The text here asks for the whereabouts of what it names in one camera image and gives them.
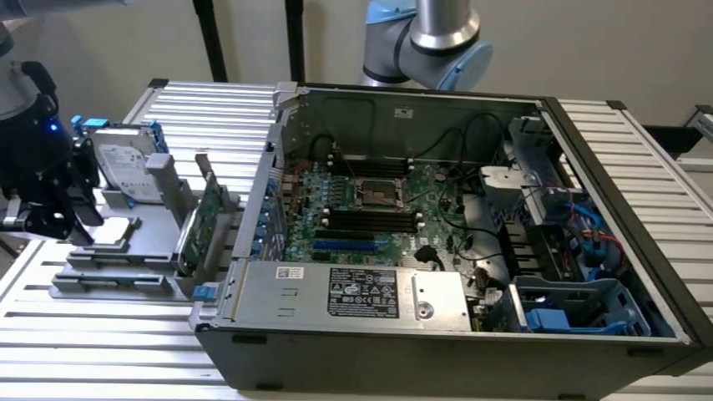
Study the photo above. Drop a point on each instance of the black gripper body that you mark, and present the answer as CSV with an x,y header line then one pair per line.
x,y
33,138

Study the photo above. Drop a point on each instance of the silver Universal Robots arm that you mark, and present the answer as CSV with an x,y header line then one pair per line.
x,y
440,25

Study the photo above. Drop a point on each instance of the green RAM stick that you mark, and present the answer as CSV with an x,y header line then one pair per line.
x,y
111,276

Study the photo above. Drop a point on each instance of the black expansion slot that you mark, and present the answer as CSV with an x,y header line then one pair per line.
x,y
345,234

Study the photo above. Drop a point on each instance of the blue expansion slot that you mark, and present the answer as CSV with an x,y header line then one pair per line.
x,y
343,245

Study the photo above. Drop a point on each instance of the black RAM slot bank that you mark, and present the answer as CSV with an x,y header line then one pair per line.
x,y
371,219
371,165

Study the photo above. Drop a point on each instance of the silver hard disk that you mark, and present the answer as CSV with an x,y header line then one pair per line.
x,y
120,158

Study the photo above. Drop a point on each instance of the blue disk caddy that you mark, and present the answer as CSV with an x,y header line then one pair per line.
x,y
95,123

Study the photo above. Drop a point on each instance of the silver CPU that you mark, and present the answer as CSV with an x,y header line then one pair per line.
x,y
113,229

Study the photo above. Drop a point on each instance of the grey parts rack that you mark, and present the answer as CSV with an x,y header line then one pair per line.
x,y
161,209

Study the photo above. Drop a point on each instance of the green graphics card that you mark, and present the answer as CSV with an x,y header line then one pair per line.
x,y
200,225

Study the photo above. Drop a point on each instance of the blue case latch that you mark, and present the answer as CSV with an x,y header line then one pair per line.
x,y
204,292

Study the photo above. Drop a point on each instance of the black pole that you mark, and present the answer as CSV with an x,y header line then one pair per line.
x,y
295,37
212,37

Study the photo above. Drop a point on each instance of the silver power supply unit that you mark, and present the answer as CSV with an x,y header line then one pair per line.
x,y
312,296

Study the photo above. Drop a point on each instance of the CPU socket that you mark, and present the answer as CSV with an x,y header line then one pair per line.
x,y
379,193

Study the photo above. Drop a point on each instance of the green motherboard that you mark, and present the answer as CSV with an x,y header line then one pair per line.
x,y
435,217

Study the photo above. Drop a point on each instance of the black power plug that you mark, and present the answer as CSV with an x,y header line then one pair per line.
x,y
428,255

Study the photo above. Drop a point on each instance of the open black PC case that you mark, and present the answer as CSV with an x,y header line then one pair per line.
x,y
389,359

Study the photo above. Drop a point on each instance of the white-grey fan shroud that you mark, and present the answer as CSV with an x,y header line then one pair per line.
x,y
499,179

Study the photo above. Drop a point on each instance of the grey metal disk bay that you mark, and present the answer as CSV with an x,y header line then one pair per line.
x,y
529,138

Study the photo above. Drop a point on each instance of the blue-grey plastic drive cage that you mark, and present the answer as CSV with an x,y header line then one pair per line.
x,y
579,292

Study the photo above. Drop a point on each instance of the black bracket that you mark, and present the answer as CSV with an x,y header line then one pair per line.
x,y
670,140

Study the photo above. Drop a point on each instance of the aluminium rail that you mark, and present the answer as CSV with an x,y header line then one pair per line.
x,y
698,121

